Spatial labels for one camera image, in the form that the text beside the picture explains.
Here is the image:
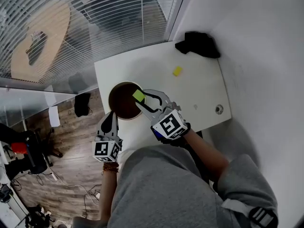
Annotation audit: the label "round wooden meeting table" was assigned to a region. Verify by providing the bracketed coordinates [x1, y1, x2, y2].
[10, 2, 71, 83]

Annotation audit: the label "black cloth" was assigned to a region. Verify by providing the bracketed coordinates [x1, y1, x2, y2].
[175, 31, 221, 59]

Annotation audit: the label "white strap with black buckle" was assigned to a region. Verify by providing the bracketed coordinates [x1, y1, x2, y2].
[222, 198, 278, 228]

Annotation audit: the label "white round bucket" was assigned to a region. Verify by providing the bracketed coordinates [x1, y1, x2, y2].
[108, 81, 147, 121]

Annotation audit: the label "black meeting room chairs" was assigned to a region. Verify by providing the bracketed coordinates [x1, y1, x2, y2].
[71, 0, 162, 40]

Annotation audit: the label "black swivel office chair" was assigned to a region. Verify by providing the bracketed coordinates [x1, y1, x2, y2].
[0, 123, 64, 175]

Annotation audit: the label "black desk device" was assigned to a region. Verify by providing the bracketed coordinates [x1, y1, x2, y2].
[0, 183, 14, 203]

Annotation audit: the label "green block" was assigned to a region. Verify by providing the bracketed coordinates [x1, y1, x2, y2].
[132, 89, 146, 104]

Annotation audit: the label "red object on chair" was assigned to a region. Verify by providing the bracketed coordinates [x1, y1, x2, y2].
[11, 142, 29, 155]

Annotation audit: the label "black bag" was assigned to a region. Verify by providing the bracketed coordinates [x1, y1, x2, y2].
[74, 93, 92, 118]

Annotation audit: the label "brown beaded bracelet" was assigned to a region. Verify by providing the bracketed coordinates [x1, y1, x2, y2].
[102, 162, 119, 174]

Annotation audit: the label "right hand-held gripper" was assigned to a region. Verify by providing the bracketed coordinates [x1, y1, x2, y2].
[135, 89, 188, 141]

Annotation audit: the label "person's right forearm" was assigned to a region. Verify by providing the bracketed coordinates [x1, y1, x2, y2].
[184, 128, 230, 182]

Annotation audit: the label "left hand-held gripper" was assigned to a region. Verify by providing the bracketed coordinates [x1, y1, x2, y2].
[92, 112, 124, 163]

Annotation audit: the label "white window blinds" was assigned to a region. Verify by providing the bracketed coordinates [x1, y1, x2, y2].
[0, 0, 190, 85]

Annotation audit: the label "person's grey sweatshirt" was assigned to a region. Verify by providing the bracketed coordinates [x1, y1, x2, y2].
[108, 145, 278, 228]

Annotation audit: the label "person's left forearm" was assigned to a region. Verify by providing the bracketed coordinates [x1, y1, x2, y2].
[98, 171, 119, 223]

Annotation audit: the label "black gear pile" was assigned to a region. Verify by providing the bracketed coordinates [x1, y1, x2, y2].
[23, 204, 56, 228]

